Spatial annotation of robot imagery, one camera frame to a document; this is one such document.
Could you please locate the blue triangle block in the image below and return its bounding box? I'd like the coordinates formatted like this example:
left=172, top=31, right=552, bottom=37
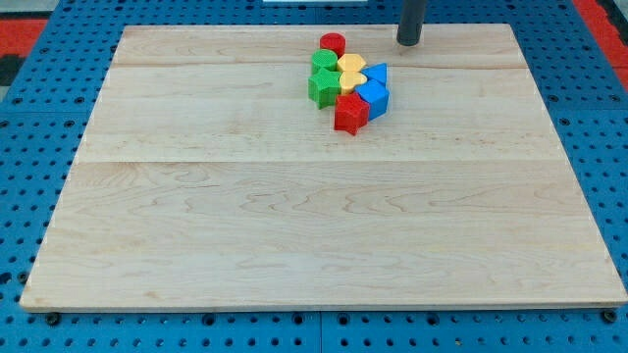
left=361, top=63, right=388, bottom=86

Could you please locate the red star block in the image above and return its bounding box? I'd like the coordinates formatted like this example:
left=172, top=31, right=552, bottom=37
left=334, top=92, right=370, bottom=135

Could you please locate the green star block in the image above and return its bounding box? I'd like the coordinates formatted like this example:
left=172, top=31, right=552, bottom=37
left=308, top=68, right=340, bottom=109

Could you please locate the yellow heart block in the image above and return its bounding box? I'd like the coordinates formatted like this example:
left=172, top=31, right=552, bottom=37
left=339, top=71, right=368, bottom=95

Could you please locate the blue cube block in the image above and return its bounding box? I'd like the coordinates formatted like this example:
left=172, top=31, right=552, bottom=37
left=355, top=80, right=390, bottom=121

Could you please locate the light wooden board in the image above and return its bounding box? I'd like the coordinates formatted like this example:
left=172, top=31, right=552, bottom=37
left=20, top=24, right=627, bottom=313

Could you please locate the green cylinder block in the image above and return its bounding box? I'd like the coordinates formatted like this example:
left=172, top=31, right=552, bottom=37
left=311, top=49, right=338, bottom=75

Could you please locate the yellow hexagon block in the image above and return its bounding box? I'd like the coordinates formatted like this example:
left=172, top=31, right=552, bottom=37
left=337, top=53, right=366, bottom=73

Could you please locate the red cylinder block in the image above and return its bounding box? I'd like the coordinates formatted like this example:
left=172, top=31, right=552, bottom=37
left=319, top=32, right=346, bottom=58

